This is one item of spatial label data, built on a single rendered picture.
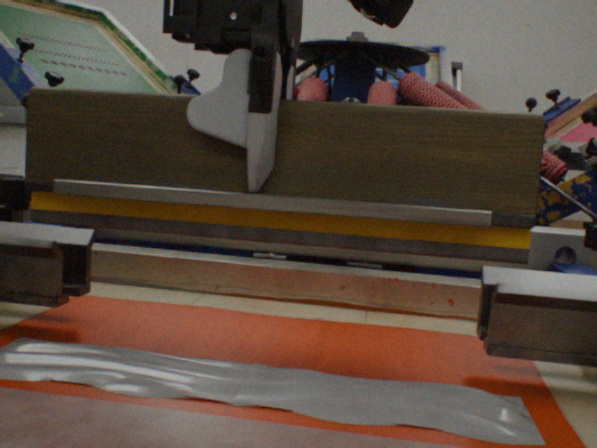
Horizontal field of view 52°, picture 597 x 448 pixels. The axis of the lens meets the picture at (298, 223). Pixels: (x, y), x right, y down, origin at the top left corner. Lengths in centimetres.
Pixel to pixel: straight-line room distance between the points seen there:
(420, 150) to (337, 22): 428
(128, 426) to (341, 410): 12
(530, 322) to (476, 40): 428
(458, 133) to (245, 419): 22
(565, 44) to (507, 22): 42
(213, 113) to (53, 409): 20
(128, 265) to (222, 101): 29
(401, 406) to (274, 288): 27
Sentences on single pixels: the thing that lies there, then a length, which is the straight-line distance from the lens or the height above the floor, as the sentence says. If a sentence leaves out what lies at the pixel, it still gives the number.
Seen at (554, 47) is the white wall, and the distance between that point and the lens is 477.
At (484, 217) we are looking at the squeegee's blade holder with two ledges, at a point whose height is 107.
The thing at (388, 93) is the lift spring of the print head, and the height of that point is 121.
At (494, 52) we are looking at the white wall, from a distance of 469.
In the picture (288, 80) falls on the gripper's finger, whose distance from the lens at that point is 45.
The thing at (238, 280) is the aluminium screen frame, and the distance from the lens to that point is 63.
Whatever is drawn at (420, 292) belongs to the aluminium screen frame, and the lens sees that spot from 61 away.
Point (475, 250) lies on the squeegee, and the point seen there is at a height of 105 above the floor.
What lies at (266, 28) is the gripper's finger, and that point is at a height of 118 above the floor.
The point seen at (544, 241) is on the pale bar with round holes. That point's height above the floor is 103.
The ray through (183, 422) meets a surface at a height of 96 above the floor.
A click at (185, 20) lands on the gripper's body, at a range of 42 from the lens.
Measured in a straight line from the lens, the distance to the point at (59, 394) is 41.
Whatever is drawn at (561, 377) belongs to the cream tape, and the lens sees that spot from 51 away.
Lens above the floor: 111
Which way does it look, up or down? 7 degrees down
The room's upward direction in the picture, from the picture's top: 4 degrees clockwise
